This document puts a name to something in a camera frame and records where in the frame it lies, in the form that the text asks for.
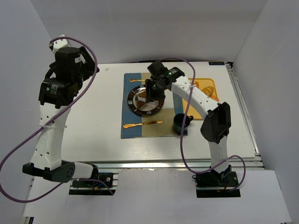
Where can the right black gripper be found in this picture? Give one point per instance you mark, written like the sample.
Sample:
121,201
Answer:
150,94

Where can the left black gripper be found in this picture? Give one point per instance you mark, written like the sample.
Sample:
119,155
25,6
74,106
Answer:
87,64

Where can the brown chocolate croissant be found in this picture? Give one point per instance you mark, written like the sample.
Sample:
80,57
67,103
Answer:
145,106

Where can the silver metal tongs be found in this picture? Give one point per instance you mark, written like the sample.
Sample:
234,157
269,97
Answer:
140,101

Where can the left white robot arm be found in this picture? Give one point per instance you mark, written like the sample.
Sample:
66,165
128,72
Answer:
55,97

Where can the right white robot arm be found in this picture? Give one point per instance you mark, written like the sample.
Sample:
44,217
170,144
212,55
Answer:
216,116

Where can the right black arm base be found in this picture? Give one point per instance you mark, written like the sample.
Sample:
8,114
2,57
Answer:
208,187

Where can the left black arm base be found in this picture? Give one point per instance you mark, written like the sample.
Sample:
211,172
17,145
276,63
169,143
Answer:
108,182

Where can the golden striped bread roll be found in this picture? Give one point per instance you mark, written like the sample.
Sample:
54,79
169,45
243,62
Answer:
208,90

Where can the striped rim ceramic plate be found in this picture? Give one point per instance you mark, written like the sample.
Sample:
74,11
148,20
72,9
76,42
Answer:
154,109

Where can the gold fork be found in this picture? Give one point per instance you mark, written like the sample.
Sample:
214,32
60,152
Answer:
137,80

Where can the dark green mug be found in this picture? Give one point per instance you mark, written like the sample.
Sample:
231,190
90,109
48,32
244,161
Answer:
178,123

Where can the blue and tan placemat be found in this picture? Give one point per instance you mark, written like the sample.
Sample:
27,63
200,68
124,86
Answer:
173,104

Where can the gold knife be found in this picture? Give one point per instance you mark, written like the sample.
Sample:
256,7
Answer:
142,124

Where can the right blue corner label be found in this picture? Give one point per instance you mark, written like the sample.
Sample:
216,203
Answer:
216,63

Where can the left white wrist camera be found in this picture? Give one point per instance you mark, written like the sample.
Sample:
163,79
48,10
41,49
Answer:
58,44

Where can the aluminium table frame rail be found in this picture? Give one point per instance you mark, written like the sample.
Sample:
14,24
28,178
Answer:
195,165

